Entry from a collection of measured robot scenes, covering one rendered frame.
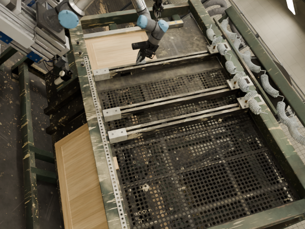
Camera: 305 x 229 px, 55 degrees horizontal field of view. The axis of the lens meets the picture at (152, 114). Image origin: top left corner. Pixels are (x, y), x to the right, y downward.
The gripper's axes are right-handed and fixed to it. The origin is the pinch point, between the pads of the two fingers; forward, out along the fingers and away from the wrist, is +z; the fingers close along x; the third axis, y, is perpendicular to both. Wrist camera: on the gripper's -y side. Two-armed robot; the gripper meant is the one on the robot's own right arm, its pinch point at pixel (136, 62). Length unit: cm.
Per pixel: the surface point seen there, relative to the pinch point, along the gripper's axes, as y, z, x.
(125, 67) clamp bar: 8.5, 24.5, 24.0
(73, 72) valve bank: -26, 47, 31
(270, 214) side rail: 65, 2, -114
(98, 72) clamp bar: -11.1, 34.2, 22.3
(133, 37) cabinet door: 24, 20, 63
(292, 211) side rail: 77, -5, -115
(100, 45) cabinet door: -3, 35, 60
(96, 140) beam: -19, 43, -38
